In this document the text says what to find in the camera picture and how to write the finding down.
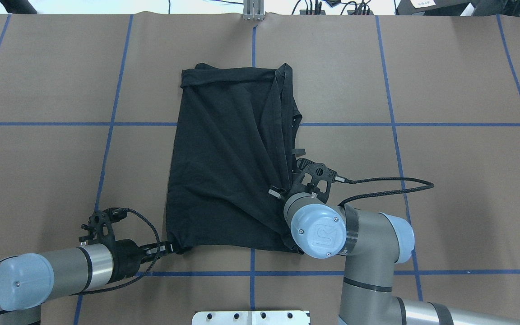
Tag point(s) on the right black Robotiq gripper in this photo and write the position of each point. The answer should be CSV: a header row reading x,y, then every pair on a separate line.
x,y
277,193

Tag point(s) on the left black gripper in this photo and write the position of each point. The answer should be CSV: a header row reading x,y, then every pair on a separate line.
x,y
126,257

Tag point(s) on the black graphic t-shirt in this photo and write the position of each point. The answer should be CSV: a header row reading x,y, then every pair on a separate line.
x,y
234,142

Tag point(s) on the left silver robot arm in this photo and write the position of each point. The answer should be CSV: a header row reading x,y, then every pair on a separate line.
x,y
101,263

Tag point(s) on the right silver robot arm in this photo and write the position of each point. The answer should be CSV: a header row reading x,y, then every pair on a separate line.
x,y
372,243

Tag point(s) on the aluminium frame post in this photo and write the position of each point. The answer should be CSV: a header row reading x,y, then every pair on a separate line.
x,y
253,10

